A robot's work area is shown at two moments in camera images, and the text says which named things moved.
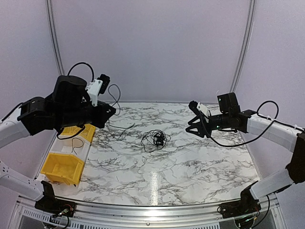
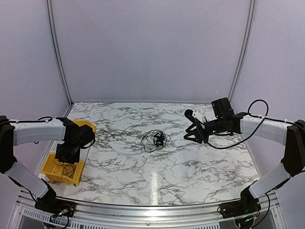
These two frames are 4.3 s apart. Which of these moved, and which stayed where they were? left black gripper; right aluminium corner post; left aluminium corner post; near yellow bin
Moved: left black gripper
Stayed: near yellow bin; right aluminium corner post; left aluminium corner post
